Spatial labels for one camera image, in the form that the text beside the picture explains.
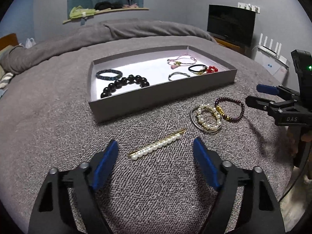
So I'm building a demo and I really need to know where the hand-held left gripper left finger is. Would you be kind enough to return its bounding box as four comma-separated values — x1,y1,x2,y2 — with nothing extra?
27,139,119,234

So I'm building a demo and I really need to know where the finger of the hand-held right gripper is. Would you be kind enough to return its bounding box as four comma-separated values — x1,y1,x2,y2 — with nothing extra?
245,95,301,115
256,84,301,98

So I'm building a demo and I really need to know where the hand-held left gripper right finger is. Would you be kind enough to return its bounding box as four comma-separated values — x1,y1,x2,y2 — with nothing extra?
192,137,285,234

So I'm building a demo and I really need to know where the silver bangle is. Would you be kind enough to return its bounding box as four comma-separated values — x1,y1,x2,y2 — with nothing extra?
191,106,222,134

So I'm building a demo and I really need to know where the dark garnet bead bracelet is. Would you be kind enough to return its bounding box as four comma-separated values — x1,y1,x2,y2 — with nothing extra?
214,97,245,122

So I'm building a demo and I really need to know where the pearl and gold bracelet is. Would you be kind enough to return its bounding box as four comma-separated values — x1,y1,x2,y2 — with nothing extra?
196,104,223,131

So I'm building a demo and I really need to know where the pearl hair clip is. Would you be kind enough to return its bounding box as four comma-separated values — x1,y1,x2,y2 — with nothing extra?
128,128,187,161

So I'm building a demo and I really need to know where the black cord bracelet gold charm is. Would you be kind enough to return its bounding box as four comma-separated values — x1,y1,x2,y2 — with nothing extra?
188,65,207,75

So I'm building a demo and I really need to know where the large black bead bracelet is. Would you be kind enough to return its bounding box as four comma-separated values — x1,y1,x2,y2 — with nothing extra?
100,74,150,99

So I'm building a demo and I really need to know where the blue bead bracelet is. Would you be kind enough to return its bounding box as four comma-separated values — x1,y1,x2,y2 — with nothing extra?
96,70,122,80

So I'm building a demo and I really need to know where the thin grey bracelet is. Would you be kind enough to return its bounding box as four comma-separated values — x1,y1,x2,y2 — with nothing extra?
168,72,191,82

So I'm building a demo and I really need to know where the pink cord bracelet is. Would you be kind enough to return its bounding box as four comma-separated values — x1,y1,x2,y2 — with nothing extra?
167,56,197,69

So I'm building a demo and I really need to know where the grey cardboard box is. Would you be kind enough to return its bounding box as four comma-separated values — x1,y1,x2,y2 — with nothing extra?
88,45,238,123

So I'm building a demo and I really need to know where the person's right hand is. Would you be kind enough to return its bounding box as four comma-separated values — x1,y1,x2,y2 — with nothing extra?
301,130,312,144

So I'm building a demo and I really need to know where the white router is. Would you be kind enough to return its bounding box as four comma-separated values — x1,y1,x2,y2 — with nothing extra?
258,33,283,53

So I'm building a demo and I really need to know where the wooden television cabinet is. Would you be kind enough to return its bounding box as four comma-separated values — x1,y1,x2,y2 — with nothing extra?
213,36,246,54

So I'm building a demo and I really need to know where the black television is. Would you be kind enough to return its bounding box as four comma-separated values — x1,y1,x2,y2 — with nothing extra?
207,4,257,47

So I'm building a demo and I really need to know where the beige fluffy cloth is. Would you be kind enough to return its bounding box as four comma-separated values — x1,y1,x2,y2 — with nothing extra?
279,168,312,225

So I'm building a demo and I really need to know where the striped pillow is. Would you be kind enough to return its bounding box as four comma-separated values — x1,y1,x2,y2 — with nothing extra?
0,72,15,89

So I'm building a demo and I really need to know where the grey duvet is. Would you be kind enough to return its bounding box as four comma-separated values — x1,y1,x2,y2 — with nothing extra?
0,19,217,75

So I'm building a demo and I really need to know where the green cloth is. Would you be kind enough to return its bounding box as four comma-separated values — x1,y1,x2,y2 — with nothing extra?
69,5,97,19

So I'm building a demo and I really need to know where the wooden shelf with clothes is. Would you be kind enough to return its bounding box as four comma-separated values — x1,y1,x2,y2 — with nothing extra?
63,7,149,25

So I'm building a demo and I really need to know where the wooden headboard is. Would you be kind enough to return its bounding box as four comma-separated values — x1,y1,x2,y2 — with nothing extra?
0,33,19,51

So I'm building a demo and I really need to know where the white wall hook rack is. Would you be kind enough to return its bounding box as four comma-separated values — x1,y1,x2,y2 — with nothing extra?
238,2,261,13

